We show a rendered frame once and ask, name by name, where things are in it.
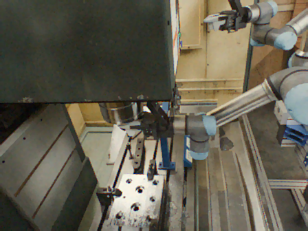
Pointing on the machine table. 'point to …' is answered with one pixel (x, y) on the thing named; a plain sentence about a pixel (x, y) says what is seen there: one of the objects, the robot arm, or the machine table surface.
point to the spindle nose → (121, 112)
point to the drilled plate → (130, 190)
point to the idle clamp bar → (139, 155)
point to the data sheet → (173, 16)
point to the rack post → (165, 155)
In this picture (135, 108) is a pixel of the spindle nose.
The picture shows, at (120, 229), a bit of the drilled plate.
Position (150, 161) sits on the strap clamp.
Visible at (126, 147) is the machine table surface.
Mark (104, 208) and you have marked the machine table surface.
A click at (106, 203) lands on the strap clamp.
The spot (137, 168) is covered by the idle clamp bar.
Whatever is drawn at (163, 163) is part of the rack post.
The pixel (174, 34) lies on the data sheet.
